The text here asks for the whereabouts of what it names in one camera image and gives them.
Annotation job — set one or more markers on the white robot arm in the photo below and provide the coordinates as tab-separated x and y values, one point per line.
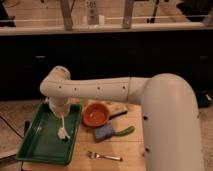
170	114

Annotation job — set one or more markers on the green plastic tray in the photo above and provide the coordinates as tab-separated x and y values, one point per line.
41	143

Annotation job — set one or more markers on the orange bowl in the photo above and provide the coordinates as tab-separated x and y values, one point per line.
95	115

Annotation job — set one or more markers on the blue sponge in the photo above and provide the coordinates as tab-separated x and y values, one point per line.
103	132

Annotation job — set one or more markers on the green vegetable toy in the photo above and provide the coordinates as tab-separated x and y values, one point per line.
125	132

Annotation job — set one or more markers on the wooden board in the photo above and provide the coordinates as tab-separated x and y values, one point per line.
130	147

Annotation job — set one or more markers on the silver fork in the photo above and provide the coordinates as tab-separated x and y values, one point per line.
95	155

